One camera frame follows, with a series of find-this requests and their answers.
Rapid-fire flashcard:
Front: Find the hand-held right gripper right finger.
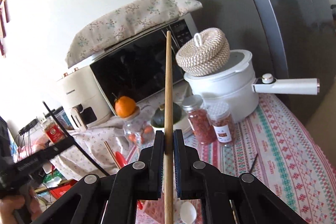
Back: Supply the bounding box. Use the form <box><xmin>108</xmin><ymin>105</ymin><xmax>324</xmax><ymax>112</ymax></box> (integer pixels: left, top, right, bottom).
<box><xmin>172</xmin><ymin>130</ymin><xmax>309</xmax><ymax>224</ymax></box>

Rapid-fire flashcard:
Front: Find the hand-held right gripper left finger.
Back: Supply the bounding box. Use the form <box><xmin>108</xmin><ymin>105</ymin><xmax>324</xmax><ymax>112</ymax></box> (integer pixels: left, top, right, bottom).
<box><xmin>30</xmin><ymin>130</ymin><xmax>165</xmax><ymax>224</ymax></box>

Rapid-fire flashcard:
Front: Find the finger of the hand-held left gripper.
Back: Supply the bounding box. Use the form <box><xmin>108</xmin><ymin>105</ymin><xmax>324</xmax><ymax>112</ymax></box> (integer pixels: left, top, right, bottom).
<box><xmin>39</xmin><ymin>137</ymin><xmax>76</xmax><ymax>165</ymax></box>

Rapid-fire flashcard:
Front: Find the black chopstick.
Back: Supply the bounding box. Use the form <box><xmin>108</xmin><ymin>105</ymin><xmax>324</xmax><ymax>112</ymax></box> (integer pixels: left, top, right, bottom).
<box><xmin>248</xmin><ymin>153</ymin><xmax>259</xmax><ymax>174</ymax></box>
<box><xmin>43</xmin><ymin>100</ymin><xmax>109</xmax><ymax>177</ymax></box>

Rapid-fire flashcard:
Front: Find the red plastic spoon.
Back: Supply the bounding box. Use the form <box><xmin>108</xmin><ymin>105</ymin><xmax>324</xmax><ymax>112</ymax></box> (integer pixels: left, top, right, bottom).
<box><xmin>113</xmin><ymin>151</ymin><xmax>130</xmax><ymax>168</ymax></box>

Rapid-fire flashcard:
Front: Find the bunch of wooden chopsticks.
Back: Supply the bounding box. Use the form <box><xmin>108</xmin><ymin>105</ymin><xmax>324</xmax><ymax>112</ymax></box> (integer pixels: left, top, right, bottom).
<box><xmin>103</xmin><ymin>140</ymin><xmax>122</xmax><ymax>169</ymax></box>

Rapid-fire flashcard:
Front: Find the white plastic spoon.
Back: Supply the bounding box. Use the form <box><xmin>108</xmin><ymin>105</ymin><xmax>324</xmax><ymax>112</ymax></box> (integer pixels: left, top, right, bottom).
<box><xmin>179</xmin><ymin>201</ymin><xmax>197</xmax><ymax>224</ymax></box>

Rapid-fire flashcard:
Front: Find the light bamboo chopstick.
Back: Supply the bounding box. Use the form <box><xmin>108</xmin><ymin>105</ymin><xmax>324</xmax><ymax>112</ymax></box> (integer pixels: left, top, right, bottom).
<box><xmin>163</xmin><ymin>31</ymin><xmax>174</xmax><ymax>224</ymax></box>

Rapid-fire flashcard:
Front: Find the person's left hand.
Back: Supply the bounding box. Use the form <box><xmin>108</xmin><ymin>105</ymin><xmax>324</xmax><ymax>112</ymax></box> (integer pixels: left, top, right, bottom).
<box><xmin>0</xmin><ymin>186</ymin><xmax>40</xmax><ymax>224</ymax></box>

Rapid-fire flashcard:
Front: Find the red tin canister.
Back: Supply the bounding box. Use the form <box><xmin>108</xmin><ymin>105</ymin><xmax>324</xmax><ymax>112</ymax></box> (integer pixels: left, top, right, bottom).
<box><xmin>43</xmin><ymin>119</ymin><xmax>67</xmax><ymax>143</ymax></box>

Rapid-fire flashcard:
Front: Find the green box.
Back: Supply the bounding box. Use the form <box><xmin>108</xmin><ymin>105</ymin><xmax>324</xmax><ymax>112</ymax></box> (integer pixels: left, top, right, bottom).
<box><xmin>43</xmin><ymin>172</ymin><xmax>62</xmax><ymax>184</ymax></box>

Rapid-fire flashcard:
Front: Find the white bowl with green knob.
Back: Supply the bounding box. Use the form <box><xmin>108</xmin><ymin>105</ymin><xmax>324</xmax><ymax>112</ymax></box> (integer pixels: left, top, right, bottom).
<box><xmin>150</xmin><ymin>114</ymin><xmax>195</xmax><ymax>136</ymax></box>

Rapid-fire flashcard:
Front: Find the dark green squash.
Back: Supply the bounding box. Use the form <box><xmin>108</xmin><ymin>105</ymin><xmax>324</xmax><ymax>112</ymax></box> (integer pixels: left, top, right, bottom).
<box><xmin>150</xmin><ymin>103</ymin><xmax>182</xmax><ymax>128</ymax></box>

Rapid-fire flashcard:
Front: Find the clear plastic storage box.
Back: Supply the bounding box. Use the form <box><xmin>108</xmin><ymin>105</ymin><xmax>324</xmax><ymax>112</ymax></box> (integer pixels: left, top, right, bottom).
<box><xmin>54</xmin><ymin>106</ymin><xmax>71</xmax><ymax>128</ymax></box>

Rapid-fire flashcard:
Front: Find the glass jar with cork lid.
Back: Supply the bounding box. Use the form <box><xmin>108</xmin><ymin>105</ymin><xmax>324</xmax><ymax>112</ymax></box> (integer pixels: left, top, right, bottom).
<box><xmin>123</xmin><ymin>106</ymin><xmax>156</xmax><ymax>147</ymax></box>

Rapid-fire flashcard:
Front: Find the tall jar of red berries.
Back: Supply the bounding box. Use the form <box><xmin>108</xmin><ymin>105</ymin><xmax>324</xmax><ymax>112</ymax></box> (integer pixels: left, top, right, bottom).
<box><xmin>182</xmin><ymin>95</ymin><xmax>218</xmax><ymax>146</ymax></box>

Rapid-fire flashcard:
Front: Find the red gift box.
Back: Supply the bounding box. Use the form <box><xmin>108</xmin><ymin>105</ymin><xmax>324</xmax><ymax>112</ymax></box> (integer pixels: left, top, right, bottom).
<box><xmin>50</xmin><ymin>182</ymin><xmax>72</xmax><ymax>199</ymax></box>

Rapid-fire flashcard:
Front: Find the short jar with red label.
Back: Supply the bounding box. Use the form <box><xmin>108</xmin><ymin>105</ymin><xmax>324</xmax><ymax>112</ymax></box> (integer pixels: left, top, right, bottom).
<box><xmin>209</xmin><ymin>101</ymin><xmax>235</xmax><ymax>147</ymax></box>

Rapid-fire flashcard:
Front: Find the large orange tangerine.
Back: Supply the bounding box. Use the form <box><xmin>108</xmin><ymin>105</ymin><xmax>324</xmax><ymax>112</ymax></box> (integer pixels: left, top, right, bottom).
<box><xmin>112</xmin><ymin>93</ymin><xmax>137</xmax><ymax>118</ymax></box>

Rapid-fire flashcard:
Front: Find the cream air fryer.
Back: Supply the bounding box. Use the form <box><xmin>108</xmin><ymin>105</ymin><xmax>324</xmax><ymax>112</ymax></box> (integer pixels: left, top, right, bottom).
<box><xmin>56</xmin><ymin>67</ymin><xmax>113</xmax><ymax>132</ymax></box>

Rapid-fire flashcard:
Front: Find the black door microwave oven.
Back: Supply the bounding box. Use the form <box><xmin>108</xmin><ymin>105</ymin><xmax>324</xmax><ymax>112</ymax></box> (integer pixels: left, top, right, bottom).
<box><xmin>89</xmin><ymin>18</ymin><xmax>198</xmax><ymax>121</ymax></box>

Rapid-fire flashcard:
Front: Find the striped patterned tablecloth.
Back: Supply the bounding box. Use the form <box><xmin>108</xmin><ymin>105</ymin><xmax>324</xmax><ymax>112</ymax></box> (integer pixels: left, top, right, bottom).
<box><xmin>115</xmin><ymin>93</ymin><xmax>336</xmax><ymax>224</ymax></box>

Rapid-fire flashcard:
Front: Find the floral microwave cover cloth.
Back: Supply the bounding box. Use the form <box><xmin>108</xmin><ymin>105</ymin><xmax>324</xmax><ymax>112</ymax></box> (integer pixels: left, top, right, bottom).
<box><xmin>65</xmin><ymin>0</ymin><xmax>203</xmax><ymax>69</ymax></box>

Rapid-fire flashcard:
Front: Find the grey refrigerator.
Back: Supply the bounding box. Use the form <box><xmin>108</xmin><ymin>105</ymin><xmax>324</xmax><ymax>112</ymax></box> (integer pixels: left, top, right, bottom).
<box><xmin>157</xmin><ymin>0</ymin><xmax>336</xmax><ymax>125</ymax></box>

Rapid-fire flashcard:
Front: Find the white electric pot with handle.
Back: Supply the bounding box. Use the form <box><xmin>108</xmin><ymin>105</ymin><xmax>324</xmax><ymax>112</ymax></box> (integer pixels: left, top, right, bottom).
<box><xmin>184</xmin><ymin>49</ymin><xmax>321</xmax><ymax>123</ymax></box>

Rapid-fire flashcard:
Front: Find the woven rope basket with lid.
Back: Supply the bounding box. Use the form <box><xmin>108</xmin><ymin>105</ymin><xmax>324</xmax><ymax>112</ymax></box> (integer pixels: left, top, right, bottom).
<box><xmin>175</xmin><ymin>27</ymin><xmax>231</xmax><ymax>77</ymax></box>

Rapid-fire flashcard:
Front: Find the red wall hanging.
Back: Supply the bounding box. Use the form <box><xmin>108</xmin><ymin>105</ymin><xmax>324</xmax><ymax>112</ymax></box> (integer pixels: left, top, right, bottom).
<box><xmin>0</xmin><ymin>0</ymin><xmax>11</xmax><ymax>58</ymax></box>

